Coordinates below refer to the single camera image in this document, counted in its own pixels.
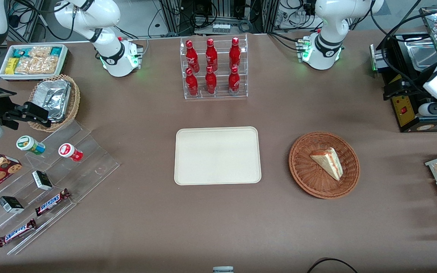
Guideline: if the steel tray in machine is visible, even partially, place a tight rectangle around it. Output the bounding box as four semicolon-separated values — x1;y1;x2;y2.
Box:
404;40;437;71

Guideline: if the white plastic snack bin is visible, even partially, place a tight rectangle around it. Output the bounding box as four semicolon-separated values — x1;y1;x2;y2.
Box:
0;44;68;81

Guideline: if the aluminium foil container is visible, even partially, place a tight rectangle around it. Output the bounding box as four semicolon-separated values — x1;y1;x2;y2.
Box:
33;80;71;122

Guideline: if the black machine with yellow panel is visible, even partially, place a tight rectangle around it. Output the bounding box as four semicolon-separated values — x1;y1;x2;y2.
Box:
382;32;437;133

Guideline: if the large clear peanut snack bag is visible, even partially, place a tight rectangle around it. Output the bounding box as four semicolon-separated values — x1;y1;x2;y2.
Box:
16;57;58;75

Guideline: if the Snickers chocolate bar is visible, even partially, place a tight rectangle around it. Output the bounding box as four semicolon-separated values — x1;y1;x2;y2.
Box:
0;219;38;248
35;188;71;217

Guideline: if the triangular sandwich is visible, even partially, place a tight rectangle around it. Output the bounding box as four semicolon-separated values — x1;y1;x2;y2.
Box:
310;147;344;181

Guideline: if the light wicker basket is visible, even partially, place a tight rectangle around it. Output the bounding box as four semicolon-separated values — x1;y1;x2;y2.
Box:
28;74;80;132

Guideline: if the clear acrylic stepped display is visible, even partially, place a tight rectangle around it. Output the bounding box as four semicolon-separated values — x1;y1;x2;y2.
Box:
0;119;121;255

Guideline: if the small clear peanut snack bag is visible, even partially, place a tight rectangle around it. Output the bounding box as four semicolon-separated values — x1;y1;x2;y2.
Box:
29;46;52;59

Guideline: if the green lid yogurt cup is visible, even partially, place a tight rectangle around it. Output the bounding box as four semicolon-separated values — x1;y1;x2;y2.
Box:
16;135;46;155

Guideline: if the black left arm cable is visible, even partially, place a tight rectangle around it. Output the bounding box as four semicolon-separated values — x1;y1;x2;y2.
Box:
370;0;437;91

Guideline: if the small black carton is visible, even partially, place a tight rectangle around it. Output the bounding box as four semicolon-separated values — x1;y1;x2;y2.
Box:
0;196;25;213
32;170;53;191

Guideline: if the red soda bottle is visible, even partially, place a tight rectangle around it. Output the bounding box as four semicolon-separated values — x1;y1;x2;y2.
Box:
185;68;199;96
228;66;241;94
229;37;241;70
205;66;217;94
205;38;218;72
185;40;200;73

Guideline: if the cream rectangular tray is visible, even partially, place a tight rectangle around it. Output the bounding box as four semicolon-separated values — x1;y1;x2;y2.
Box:
174;126;262;186

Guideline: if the red lid yogurt cup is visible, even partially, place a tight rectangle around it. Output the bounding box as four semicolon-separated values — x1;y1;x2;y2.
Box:
58;143;83;162

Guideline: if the black cable loop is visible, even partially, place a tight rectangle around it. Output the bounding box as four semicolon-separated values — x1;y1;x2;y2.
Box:
307;257;358;273

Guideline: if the clear acrylic bottle rack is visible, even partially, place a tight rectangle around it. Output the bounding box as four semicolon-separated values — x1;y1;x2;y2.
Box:
179;34;248;100

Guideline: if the brown wicker basket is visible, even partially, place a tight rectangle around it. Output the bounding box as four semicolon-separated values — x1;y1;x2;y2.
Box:
289;131;360;199

